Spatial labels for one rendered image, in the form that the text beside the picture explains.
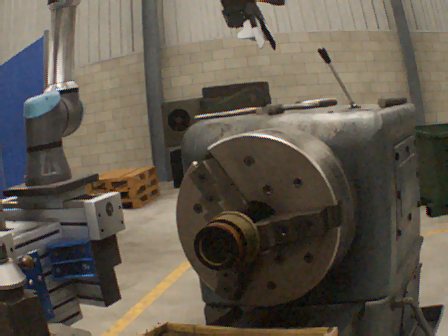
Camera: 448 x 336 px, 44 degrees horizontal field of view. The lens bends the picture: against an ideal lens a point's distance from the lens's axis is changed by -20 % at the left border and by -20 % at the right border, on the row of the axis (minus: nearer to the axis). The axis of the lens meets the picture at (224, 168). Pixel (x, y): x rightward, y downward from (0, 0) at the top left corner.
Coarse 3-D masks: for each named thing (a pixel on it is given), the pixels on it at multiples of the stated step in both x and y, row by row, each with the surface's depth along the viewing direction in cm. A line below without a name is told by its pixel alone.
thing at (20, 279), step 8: (0, 264) 65; (8, 264) 66; (16, 264) 68; (0, 272) 64; (8, 272) 65; (16, 272) 66; (0, 280) 64; (8, 280) 64; (16, 280) 65; (24, 280) 67; (0, 288) 63; (8, 288) 64
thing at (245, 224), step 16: (208, 224) 103; (224, 224) 101; (240, 224) 102; (208, 240) 106; (224, 240) 109; (240, 240) 100; (256, 240) 104; (208, 256) 104; (224, 256) 107; (240, 256) 100
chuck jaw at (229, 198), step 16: (208, 160) 113; (192, 176) 113; (208, 176) 111; (224, 176) 113; (208, 192) 109; (224, 192) 110; (240, 192) 113; (208, 208) 110; (224, 208) 107; (240, 208) 110
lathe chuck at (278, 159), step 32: (224, 160) 114; (256, 160) 111; (288, 160) 109; (320, 160) 109; (192, 192) 118; (256, 192) 112; (288, 192) 109; (320, 192) 107; (192, 224) 119; (352, 224) 113; (192, 256) 120; (288, 256) 111; (320, 256) 108; (256, 288) 115; (288, 288) 112
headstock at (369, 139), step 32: (192, 128) 138; (224, 128) 133; (256, 128) 130; (320, 128) 123; (352, 128) 119; (384, 128) 118; (192, 160) 135; (352, 160) 119; (384, 160) 117; (416, 160) 158; (384, 192) 118; (416, 192) 155; (384, 224) 118; (416, 224) 161; (352, 256) 121; (384, 256) 119; (320, 288) 126; (352, 288) 122; (384, 288) 120
